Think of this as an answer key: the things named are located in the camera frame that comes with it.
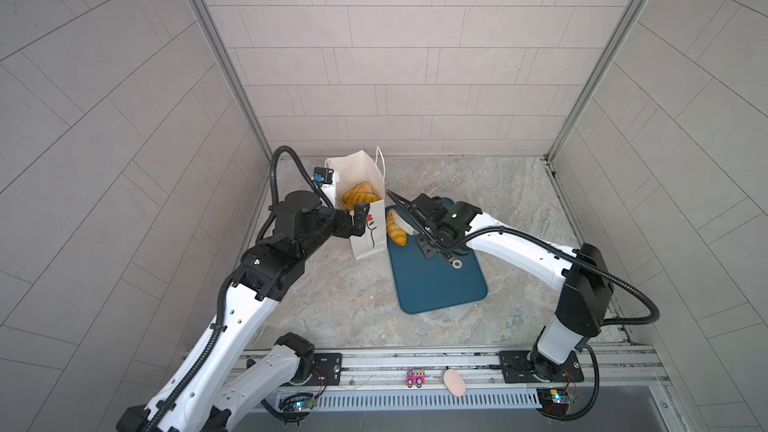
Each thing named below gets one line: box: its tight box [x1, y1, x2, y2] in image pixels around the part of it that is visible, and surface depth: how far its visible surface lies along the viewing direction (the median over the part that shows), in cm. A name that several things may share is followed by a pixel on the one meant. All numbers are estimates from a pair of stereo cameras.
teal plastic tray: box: [386, 207, 488, 315], surface depth 86 cm
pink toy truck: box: [404, 369, 427, 388], surface depth 70 cm
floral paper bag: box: [325, 146, 387, 261], surface depth 87 cm
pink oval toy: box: [443, 369, 467, 397], surface depth 70 cm
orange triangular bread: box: [347, 182, 374, 194], surface depth 93 cm
